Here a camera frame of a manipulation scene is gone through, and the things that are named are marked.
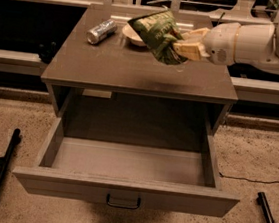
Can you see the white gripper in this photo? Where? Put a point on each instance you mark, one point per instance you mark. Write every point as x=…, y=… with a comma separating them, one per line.
x=220, y=42

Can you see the green jalapeno chip bag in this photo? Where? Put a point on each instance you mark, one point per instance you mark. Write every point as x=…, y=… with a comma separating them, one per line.
x=159, y=31

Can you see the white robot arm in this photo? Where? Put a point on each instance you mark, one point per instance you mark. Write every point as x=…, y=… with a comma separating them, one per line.
x=258, y=46

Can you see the grey cabinet with counter top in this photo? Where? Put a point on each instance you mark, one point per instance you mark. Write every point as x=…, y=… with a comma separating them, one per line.
x=119, y=66

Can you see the open grey top drawer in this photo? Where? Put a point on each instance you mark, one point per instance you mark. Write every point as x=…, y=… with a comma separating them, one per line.
x=158, y=150

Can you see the white paper bowl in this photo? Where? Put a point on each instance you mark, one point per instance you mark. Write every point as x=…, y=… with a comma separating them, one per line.
x=130, y=34

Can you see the silver blue soda can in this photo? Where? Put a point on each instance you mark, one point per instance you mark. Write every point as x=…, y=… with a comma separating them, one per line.
x=101, y=31

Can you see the black object by cabinet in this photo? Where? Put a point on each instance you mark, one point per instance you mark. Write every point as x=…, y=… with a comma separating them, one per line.
x=47, y=52

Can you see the black drawer handle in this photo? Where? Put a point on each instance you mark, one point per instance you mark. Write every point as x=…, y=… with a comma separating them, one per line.
x=123, y=203

